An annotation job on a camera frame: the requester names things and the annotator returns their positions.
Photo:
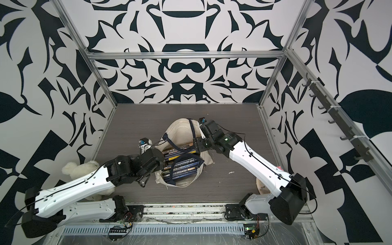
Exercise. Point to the black wall hook rack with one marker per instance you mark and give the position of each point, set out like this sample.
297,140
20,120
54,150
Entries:
341,119

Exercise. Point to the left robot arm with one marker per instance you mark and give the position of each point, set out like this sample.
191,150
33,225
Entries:
51,208

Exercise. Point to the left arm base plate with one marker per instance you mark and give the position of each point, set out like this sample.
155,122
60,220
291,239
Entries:
130,214

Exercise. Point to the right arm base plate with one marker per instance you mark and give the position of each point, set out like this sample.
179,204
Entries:
235,212

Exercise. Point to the electronics board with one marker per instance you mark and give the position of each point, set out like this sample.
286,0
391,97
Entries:
251,231
118,232

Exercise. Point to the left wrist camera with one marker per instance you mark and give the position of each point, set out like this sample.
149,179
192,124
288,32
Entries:
144,144

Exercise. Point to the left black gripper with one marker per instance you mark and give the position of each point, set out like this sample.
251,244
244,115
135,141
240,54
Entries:
159,168

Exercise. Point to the yellow spine book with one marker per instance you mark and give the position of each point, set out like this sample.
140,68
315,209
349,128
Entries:
175,155

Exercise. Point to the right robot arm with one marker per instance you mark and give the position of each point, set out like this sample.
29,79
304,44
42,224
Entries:
287,193

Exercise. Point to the right electronics board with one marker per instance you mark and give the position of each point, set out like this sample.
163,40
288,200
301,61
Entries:
251,231

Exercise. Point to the aluminium front rail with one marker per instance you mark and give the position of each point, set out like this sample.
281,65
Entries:
183,211

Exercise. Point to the black spine book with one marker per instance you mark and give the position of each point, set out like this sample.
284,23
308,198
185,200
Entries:
181,163

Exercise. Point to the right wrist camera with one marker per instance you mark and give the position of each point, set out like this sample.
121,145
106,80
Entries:
202,121

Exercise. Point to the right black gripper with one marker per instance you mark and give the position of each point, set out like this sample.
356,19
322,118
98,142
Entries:
197,144

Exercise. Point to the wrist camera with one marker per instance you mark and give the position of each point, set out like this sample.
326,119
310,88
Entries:
144,144
202,121

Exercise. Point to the dark blue bottom book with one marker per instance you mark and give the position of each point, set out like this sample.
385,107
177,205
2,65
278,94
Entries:
177,177

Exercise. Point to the left electronics board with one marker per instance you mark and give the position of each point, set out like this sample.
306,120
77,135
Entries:
118,232

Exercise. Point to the beige round clock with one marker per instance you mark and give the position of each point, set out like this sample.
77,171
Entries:
262,188

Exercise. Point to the cream canvas tote bag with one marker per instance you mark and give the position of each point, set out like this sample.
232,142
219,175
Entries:
182,132

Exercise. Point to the white plush teddy bear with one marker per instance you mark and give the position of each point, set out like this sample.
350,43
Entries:
75,171

